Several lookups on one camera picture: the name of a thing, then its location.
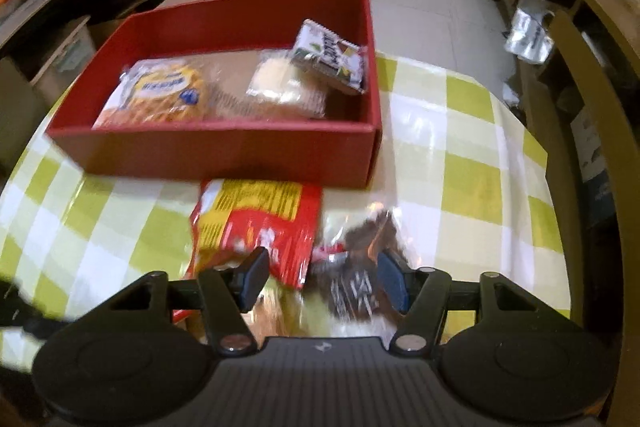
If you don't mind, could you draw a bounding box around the orange-brown snack packet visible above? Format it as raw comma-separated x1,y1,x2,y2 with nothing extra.
240,279,341,338

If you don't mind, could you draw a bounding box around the waffle packet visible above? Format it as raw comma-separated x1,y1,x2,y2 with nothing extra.
92,58,211,128

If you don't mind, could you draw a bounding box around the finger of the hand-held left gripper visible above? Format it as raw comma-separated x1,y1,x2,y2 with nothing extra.
0,278,76,339

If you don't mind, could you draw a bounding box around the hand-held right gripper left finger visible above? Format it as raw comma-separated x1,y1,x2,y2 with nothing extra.
82,247,271,355

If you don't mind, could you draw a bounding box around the clear cake packet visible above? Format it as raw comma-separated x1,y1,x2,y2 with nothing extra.
245,49,331,120

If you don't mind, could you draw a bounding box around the red cardboard box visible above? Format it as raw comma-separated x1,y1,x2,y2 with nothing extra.
45,0,383,188

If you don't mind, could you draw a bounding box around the dark clear snack packet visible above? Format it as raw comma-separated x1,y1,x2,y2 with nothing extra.
310,207,416,323

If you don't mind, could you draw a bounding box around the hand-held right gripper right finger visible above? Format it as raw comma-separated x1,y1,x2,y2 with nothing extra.
376,251,571,355

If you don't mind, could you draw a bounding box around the white dark-print snack packet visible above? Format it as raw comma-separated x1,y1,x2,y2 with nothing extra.
290,19,368,96

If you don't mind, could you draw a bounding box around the silver foil bag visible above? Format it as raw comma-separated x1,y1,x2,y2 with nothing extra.
504,0,556,65

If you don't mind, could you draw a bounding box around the wooden shelf unit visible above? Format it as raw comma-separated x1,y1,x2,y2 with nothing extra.
487,0,640,427

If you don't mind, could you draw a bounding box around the red yellow snack packet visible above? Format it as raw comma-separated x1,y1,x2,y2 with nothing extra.
187,178,325,290

